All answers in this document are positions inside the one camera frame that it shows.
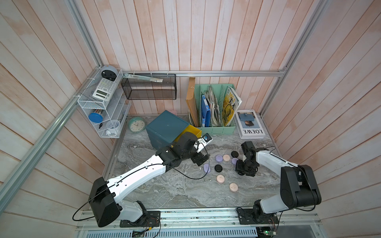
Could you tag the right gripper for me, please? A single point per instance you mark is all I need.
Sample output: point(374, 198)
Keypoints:
point(238, 165)

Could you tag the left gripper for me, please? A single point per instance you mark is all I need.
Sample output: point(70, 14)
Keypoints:
point(196, 159)

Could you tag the black earphone case top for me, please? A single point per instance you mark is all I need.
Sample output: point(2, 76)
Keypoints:
point(234, 154)

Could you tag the black earphone case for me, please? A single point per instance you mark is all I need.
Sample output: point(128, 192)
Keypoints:
point(218, 168)
point(234, 154)

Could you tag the yellow drawer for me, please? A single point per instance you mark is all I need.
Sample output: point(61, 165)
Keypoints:
point(197, 132)

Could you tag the teal drawer cabinet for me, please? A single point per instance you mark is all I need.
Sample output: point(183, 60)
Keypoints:
point(163, 130)

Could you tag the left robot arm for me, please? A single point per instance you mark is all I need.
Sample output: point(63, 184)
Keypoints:
point(106, 198)

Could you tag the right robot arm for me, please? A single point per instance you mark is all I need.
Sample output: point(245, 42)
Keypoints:
point(298, 186)

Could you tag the purple earphone case left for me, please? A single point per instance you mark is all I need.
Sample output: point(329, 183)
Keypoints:
point(206, 168)

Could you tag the purple earphone case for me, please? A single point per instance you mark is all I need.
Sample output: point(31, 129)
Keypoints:
point(234, 161)
point(219, 158)
point(206, 168)

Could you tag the purple earphone case right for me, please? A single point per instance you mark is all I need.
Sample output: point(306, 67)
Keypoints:
point(234, 161)

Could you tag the purple earphone case top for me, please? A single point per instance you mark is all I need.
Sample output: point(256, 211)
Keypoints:
point(219, 158)

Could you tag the black earphone case centre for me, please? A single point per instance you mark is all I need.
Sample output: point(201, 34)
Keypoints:
point(218, 168)

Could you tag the pink earphone case top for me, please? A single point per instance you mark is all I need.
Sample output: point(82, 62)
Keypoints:
point(226, 157)

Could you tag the pink earphone case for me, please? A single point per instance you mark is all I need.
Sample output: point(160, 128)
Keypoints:
point(226, 157)
point(233, 187)
point(220, 179)

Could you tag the pink earphone case bottom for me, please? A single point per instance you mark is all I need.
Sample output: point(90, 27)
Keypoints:
point(233, 187)

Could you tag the pink earphone case middle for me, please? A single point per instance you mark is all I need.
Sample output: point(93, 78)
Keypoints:
point(220, 179)

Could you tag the LOEWE book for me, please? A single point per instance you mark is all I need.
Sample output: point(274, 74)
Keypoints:
point(249, 126)

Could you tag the newspapers in organizer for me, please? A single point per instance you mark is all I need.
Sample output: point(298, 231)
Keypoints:
point(216, 120)

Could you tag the blue binder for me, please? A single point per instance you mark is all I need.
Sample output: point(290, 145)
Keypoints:
point(205, 112)

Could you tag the green file organizer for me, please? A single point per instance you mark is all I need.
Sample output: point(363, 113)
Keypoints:
point(219, 91)

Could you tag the brown envelope folder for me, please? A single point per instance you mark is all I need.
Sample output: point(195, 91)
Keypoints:
point(190, 100)

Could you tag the yellow magazine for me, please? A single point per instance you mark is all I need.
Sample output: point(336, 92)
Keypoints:
point(231, 103)

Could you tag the green alarm clock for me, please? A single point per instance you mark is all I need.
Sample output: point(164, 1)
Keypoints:
point(136, 124)

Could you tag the white cup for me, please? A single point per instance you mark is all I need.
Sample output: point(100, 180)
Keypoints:
point(112, 127)

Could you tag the black mesh basket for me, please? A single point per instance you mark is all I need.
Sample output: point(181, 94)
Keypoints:
point(146, 90)

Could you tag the blue lid jar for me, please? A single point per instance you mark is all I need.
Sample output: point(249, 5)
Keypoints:
point(96, 116)

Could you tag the ruler on basket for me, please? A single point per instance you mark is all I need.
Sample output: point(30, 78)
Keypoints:
point(141, 77)

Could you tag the white calculator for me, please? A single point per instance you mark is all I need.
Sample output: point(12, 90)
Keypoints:
point(104, 90)

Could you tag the round grey speaker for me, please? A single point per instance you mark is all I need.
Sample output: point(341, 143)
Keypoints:
point(109, 72)

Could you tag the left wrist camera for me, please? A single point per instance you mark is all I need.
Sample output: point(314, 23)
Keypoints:
point(202, 142)

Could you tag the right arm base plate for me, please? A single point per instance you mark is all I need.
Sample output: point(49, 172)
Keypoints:
point(253, 216)

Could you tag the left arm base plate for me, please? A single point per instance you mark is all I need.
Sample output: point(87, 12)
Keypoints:
point(148, 219)

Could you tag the white wire shelf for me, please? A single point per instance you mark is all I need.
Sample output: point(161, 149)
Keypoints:
point(115, 109)

